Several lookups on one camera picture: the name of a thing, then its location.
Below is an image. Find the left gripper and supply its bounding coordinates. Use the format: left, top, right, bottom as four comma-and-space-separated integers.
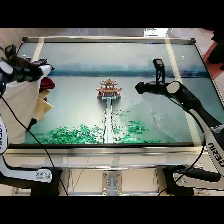
13, 58, 54, 83

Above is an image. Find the black cable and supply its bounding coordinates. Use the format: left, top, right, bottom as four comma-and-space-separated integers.
0, 94, 69, 197
157, 109, 208, 197

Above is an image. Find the pale yellow garment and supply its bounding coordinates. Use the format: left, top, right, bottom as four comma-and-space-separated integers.
32, 89, 54, 122

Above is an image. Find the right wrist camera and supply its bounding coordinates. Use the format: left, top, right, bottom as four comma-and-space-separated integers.
152, 58, 167, 84

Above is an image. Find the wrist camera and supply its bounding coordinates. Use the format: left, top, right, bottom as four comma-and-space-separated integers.
3, 44, 18, 62
152, 58, 167, 84

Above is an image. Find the white garment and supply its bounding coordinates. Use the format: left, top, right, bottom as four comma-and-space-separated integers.
0, 77, 43, 145

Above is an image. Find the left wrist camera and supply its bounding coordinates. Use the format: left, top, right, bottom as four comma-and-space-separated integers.
3, 44, 18, 62

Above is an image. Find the red garment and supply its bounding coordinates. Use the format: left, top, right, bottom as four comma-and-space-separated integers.
39, 76, 56, 94

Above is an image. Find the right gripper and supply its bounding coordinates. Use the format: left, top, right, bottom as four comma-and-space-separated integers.
134, 81, 168, 96

